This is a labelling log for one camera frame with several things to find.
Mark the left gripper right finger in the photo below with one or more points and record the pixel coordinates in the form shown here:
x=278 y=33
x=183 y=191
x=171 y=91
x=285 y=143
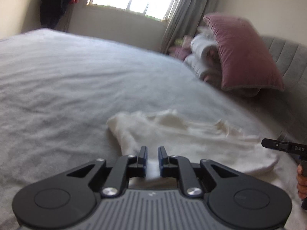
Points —
x=193 y=180

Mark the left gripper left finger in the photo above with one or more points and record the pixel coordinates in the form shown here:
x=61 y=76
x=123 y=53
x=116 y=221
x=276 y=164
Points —
x=112 y=181

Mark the cream white shirt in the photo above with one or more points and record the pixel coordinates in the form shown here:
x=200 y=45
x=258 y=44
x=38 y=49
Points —
x=220 y=141

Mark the person right hand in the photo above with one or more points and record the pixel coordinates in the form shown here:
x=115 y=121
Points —
x=301 y=183

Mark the grey padded headboard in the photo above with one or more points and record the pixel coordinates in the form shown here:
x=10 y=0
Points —
x=290 y=58

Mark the pink pillow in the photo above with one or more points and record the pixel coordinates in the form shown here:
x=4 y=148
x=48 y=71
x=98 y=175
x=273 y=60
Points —
x=245 y=60

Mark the grey bed sheet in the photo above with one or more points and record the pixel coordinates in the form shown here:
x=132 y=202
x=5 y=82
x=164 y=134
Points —
x=58 y=91

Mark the folded grey blanket pile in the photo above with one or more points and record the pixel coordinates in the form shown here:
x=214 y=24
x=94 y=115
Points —
x=200 y=54

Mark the grey curtain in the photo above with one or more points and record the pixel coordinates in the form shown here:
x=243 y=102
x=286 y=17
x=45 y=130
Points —
x=183 y=18

